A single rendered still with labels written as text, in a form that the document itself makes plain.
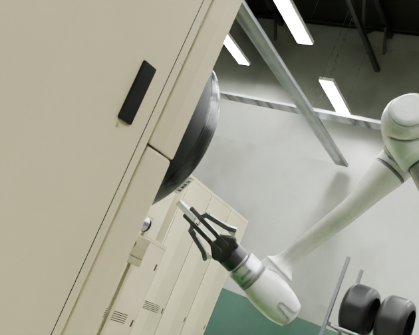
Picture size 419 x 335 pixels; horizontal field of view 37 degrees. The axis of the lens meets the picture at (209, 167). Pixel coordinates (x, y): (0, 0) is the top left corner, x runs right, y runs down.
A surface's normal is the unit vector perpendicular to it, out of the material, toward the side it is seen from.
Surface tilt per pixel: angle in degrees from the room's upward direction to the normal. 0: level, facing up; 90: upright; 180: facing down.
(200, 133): 92
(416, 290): 90
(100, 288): 90
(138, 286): 90
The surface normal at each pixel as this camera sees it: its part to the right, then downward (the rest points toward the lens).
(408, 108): -0.33, -0.43
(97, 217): 0.75, 0.16
